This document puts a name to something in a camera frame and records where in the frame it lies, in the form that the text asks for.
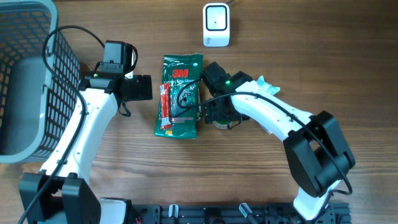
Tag green lid jar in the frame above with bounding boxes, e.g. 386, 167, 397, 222
212, 120, 233, 129

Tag red stick packet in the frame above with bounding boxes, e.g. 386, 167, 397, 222
160, 83, 172, 129

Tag teal tissue pack wrapper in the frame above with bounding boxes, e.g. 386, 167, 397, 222
257, 76, 280, 95

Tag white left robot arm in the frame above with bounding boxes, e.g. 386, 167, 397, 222
19, 40, 152, 223

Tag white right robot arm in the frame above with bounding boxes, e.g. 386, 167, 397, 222
200, 62, 356, 223

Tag white barcode scanner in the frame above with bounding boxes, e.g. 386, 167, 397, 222
203, 2, 231, 47

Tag green 3M gloves pack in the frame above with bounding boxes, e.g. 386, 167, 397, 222
154, 54, 203, 139

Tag grey plastic basket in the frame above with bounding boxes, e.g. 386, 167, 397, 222
1, 0, 81, 164

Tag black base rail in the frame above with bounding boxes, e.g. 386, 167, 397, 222
128, 202, 352, 224

